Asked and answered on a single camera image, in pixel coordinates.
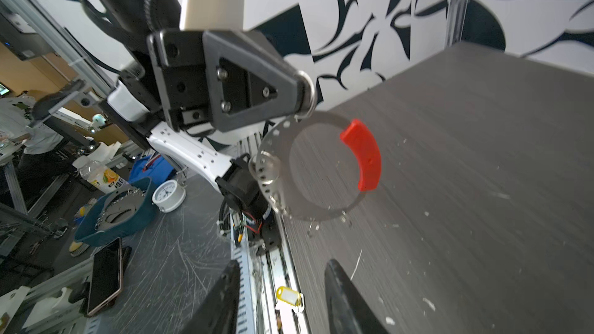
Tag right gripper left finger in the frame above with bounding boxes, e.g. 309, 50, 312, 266
180, 260, 241, 334

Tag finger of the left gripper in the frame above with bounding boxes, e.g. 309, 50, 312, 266
202, 31, 309, 132

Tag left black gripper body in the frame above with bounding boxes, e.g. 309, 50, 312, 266
146, 29, 213, 131

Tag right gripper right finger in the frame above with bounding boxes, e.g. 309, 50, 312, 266
324, 259, 388, 334

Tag small metal split ring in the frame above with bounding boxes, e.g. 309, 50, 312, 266
296, 70, 319, 119

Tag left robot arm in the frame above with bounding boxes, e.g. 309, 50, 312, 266
81, 0, 317, 235

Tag blue plastic bin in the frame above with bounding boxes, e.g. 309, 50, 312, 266
128, 154, 176, 186

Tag black smartphone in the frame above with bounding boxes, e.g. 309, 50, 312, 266
87, 238, 124, 316

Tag white round gauge clock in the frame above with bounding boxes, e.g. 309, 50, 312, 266
152, 179, 187, 213

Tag plastic juice bottle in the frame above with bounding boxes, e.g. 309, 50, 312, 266
79, 161, 128, 194

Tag teal tray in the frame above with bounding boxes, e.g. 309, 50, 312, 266
74, 177, 158, 247

